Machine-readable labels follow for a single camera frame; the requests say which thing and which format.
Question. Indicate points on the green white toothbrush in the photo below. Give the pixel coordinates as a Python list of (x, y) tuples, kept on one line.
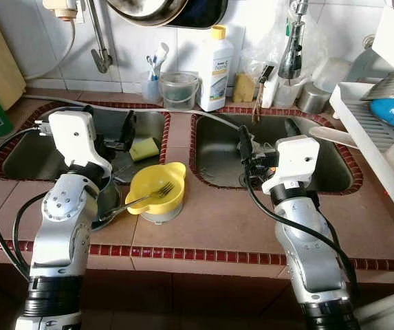
[(122, 179)]

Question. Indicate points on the stainless steel bowl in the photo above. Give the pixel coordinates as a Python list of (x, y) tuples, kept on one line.
[(111, 206)]

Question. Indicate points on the yellow plastic bowl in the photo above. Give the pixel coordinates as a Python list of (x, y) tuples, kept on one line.
[(172, 199)]

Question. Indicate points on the white plastic base bowl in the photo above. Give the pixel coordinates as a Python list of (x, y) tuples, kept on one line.
[(162, 217)]

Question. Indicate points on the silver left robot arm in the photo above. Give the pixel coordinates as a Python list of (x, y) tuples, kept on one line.
[(62, 234)]

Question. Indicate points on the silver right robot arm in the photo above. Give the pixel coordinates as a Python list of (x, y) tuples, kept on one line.
[(310, 254)]

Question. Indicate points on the chrome kitchen faucet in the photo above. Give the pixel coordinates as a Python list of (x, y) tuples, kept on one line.
[(291, 62)]

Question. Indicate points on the yellow green dish sponge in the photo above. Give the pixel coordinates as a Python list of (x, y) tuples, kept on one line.
[(144, 148)]

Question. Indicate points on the steel sink basin with drain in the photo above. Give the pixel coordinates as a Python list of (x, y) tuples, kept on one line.
[(217, 158)]

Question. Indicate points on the small steel cup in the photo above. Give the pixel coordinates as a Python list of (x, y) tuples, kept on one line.
[(313, 100)]

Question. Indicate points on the beige rice paddle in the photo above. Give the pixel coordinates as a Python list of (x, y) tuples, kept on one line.
[(334, 136)]

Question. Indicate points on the white black brush holder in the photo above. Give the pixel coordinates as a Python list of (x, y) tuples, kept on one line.
[(269, 89)]

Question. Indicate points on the clear toothbrush cup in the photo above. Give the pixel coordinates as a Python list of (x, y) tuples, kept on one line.
[(152, 89)]

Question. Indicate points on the plain yellow sponge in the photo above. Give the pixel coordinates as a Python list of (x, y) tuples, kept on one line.
[(243, 88)]

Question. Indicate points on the clear plastic pail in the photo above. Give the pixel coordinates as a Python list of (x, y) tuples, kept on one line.
[(178, 93)]

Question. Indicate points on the blue toothbrush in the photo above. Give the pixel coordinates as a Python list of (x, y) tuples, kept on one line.
[(151, 67)]

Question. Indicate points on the white plastic dish rack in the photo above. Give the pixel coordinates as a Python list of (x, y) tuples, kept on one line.
[(362, 130)]

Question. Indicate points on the white detergent bottle yellow cap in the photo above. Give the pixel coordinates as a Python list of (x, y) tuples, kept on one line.
[(215, 75)]

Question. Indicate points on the clear plastic bag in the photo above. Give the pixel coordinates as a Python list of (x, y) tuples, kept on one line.
[(262, 51)]

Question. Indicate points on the blue plastic bowl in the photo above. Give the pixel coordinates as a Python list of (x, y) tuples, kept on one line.
[(392, 111)]

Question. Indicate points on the upturned steel basin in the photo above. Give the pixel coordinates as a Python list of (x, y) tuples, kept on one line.
[(392, 88)]

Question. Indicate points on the hanging steel wok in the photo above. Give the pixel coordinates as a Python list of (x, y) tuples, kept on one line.
[(145, 10)]

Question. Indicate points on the beige water purifier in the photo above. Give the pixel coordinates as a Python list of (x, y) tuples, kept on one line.
[(1, 55)]

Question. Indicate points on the beige tap water filter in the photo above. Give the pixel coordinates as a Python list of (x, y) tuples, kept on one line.
[(62, 8)]

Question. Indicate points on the hanging black pan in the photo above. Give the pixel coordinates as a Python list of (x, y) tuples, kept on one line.
[(207, 14)]

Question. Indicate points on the grey metal bar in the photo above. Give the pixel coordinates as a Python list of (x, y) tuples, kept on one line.
[(392, 313)]

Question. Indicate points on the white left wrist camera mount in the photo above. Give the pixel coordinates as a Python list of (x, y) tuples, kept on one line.
[(76, 137)]

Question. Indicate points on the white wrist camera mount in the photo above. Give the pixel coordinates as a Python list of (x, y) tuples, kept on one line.
[(293, 161), (76, 137)]

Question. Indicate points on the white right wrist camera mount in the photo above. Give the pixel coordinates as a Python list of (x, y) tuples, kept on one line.
[(293, 161)]

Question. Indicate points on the chrome wall tap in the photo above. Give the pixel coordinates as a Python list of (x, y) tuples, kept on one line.
[(102, 60)]

